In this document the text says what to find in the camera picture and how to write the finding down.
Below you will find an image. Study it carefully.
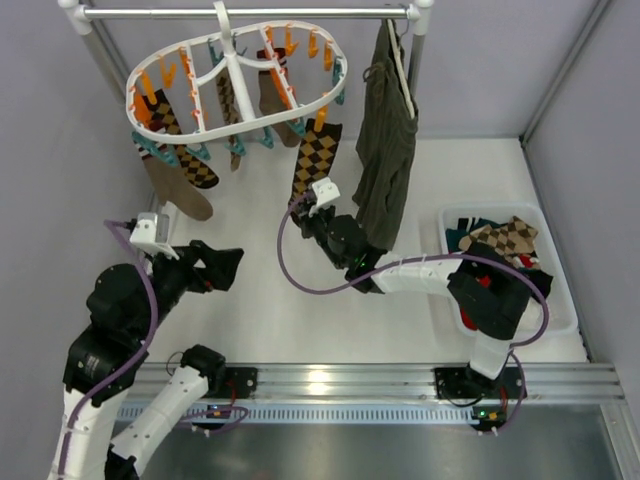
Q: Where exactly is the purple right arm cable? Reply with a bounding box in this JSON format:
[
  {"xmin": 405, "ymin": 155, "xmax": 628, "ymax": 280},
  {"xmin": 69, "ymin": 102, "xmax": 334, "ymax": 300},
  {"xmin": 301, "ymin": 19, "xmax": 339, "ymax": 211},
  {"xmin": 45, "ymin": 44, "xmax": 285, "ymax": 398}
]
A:
[{"xmin": 277, "ymin": 193, "xmax": 550, "ymax": 349}]

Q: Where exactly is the large yellow brown argyle sock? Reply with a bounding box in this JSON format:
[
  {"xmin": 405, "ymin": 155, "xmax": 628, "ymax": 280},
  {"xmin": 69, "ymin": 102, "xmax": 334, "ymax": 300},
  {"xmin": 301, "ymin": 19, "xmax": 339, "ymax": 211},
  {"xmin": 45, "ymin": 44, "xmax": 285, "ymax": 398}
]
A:
[{"xmin": 289, "ymin": 119, "xmax": 343, "ymax": 204}]

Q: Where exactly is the tan brown argyle sock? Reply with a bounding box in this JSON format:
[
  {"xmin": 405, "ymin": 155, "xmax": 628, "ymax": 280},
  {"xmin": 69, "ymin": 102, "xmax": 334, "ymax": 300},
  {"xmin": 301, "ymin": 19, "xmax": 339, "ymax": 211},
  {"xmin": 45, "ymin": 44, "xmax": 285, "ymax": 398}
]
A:
[{"xmin": 216, "ymin": 69, "xmax": 245, "ymax": 172}]

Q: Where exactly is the plain brown sock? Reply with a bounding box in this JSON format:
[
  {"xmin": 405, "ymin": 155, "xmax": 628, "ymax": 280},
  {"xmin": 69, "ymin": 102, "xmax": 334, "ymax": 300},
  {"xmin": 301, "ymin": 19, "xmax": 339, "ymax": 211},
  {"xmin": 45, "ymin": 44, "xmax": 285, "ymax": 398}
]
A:
[
  {"xmin": 131, "ymin": 131, "xmax": 214, "ymax": 221},
  {"xmin": 258, "ymin": 70, "xmax": 301, "ymax": 148}
]

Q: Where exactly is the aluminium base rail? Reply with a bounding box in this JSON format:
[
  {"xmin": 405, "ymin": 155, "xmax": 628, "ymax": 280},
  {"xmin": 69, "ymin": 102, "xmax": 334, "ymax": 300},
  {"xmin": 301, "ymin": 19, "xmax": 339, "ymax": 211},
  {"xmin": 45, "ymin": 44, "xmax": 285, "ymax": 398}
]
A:
[{"xmin": 119, "ymin": 362, "xmax": 621, "ymax": 401}]

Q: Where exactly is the metal clothes rack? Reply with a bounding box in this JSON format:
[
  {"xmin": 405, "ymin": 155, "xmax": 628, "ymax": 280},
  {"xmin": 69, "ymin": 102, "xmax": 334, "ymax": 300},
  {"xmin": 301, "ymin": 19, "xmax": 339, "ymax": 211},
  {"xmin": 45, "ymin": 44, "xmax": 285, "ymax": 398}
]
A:
[{"xmin": 59, "ymin": 1, "xmax": 433, "ymax": 107}]

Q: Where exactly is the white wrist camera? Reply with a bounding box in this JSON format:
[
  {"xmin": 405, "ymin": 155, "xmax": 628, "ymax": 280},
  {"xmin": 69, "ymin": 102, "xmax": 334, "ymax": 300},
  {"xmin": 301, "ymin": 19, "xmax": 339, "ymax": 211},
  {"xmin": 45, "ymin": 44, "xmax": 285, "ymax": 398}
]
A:
[
  {"xmin": 309, "ymin": 177, "xmax": 341, "ymax": 216},
  {"xmin": 129, "ymin": 212, "xmax": 179, "ymax": 259}
]

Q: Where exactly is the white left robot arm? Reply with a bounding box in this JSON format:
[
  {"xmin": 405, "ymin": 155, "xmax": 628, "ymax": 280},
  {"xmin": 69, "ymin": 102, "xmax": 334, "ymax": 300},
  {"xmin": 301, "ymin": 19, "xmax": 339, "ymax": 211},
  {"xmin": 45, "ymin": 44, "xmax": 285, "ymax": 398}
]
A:
[{"xmin": 48, "ymin": 240, "xmax": 244, "ymax": 479}]

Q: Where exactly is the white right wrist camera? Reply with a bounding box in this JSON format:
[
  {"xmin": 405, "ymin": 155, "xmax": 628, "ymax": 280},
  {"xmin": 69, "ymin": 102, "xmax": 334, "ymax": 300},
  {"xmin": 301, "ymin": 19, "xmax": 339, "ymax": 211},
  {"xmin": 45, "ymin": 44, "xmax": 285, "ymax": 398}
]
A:
[{"xmin": 309, "ymin": 177, "xmax": 341, "ymax": 216}]

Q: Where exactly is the white oval clip hanger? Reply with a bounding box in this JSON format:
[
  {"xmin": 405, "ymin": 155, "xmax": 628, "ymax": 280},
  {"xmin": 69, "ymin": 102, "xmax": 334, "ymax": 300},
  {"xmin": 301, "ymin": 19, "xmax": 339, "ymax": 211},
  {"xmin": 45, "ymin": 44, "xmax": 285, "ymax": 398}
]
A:
[{"xmin": 125, "ymin": 1, "xmax": 349, "ymax": 145}]

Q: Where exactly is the white slotted cable duct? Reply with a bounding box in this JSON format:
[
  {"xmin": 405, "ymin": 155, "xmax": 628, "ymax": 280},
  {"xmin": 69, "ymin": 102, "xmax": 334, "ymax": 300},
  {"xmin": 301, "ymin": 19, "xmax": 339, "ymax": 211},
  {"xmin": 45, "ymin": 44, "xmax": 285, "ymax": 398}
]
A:
[{"xmin": 182, "ymin": 403, "xmax": 504, "ymax": 425}]

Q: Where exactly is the beige brown argyle sock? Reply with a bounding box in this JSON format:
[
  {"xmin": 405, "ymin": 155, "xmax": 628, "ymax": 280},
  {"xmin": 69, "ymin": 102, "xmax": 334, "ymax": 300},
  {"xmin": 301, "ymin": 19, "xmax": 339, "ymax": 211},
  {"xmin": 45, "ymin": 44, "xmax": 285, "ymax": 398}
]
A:
[{"xmin": 458, "ymin": 216, "xmax": 538, "ymax": 256}]

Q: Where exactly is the white plastic basket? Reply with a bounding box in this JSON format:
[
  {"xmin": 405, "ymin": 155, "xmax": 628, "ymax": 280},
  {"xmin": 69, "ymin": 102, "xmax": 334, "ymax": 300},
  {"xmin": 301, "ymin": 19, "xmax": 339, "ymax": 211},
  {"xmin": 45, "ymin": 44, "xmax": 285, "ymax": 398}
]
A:
[{"xmin": 437, "ymin": 200, "xmax": 579, "ymax": 337}]

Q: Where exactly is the pile of colourful socks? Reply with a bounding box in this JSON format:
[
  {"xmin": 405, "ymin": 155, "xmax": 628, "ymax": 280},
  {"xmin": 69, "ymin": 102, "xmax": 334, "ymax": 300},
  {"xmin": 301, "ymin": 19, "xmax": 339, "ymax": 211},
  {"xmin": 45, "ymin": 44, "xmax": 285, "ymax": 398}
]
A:
[{"xmin": 447, "ymin": 243, "xmax": 553, "ymax": 340}]

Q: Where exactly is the olive green hanging garment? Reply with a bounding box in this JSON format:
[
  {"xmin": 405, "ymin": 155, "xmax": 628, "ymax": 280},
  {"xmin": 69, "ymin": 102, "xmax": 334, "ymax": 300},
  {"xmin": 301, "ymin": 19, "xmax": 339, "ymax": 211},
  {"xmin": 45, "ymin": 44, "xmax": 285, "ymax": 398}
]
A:
[{"xmin": 352, "ymin": 19, "xmax": 419, "ymax": 251}]

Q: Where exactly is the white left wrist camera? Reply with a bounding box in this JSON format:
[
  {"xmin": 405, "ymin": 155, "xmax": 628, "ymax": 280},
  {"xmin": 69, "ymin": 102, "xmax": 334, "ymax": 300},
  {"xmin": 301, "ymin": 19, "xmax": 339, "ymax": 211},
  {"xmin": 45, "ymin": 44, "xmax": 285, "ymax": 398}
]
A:
[{"xmin": 129, "ymin": 212, "xmax": 179, "ymax": 259}]

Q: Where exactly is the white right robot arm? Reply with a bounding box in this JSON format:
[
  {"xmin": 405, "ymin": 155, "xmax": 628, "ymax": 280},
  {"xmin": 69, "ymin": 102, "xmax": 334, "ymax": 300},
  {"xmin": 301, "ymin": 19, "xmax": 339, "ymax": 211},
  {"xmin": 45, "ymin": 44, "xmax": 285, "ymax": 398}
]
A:
[{"xmin": 285, "ymin": 194, "xmax": 535, "ymax": 396}]

